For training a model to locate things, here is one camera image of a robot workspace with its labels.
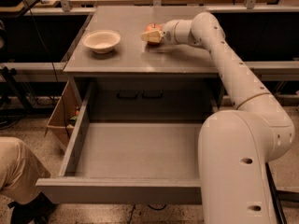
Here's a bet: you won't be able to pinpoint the black drawer handle right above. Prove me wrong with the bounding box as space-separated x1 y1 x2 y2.
141 90 163 99

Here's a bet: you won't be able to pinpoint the black drawer handle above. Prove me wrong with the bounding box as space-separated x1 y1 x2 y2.
117 91 138 100
141 90 163 99

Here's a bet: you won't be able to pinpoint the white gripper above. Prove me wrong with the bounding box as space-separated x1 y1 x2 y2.
141 20 179 45

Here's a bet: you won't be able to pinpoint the white bowl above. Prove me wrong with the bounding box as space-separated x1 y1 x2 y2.
82 30 121 54

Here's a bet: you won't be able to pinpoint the grey open top drawer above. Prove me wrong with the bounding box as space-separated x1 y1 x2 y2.
36 81 219 205

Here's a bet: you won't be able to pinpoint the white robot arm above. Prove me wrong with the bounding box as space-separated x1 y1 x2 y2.
141 12 295 224

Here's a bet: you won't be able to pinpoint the black metal bar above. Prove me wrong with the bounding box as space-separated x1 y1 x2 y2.
265 163 299 224

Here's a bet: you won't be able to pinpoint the red apple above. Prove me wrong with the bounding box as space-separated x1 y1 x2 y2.
145 23 162 45

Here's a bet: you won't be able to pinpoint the black drawer handle left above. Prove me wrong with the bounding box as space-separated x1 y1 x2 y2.
117 91 138 100

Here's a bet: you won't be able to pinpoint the grey cabinet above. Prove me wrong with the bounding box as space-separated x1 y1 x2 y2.
64 7 223 123

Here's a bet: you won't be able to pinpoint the cardboard box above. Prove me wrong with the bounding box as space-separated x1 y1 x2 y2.
47 82 80 151

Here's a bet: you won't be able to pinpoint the person leg khaki trousers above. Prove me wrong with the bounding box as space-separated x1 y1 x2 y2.
0 137 50 204

